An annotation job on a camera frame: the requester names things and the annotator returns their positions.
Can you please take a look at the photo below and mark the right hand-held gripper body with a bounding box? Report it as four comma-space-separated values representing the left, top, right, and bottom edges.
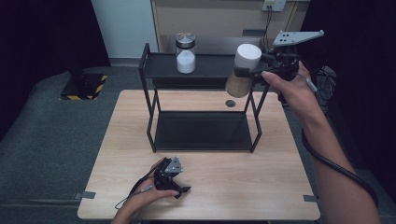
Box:
262, 29, 325, 82

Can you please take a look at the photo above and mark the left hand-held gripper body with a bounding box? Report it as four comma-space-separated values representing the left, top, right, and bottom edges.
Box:
153, 156, 185, 191

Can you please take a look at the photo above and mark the brown jar with white lid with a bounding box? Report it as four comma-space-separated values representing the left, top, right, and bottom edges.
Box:
224, 43, 263, 99

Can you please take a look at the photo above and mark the black two-tier metal shelf rack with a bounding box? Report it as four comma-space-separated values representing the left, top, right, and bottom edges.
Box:
138, 42, 277, 154

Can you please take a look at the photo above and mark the glass jar with silver lid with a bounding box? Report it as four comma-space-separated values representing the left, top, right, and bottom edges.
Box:
175, 31, 197, 75

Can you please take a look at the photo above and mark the person's left hand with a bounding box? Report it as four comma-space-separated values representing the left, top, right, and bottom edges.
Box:
123, 157, 181, 217

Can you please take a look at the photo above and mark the person's right hand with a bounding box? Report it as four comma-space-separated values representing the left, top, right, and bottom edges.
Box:
261, 60, 325, 126

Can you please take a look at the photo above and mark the beige wooden cabinet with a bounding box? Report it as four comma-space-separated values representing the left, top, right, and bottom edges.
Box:
150, 0, 311, 63

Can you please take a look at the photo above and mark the dark curtain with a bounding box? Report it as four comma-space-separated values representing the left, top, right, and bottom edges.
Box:
288, 0, 396, 202
0, 0, 112, 139

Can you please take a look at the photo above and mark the black stand with hazard-striped base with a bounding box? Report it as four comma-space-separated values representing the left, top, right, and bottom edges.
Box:
59, 46, 109, 102

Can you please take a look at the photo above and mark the black socket cable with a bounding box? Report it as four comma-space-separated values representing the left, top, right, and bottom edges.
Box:
262, 5, 274, 48

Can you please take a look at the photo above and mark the left hand-held gripper cable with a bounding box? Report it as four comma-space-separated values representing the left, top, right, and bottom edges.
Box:
114, 175, 157, 210

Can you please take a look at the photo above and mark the hand-held gripper cable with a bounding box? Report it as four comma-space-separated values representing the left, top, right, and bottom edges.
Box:
114, 175, 157, 210
300, 126, 380, 208

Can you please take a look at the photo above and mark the bundle of black cables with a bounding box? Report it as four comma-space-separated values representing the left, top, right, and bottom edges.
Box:
312, 65, 338, 105

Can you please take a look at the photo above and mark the white wall socket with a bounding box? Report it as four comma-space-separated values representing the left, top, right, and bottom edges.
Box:
262, 0, 287, 13

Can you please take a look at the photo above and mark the right hand-held gripper cable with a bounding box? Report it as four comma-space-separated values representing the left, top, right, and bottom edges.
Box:
300, 126, 380, 208

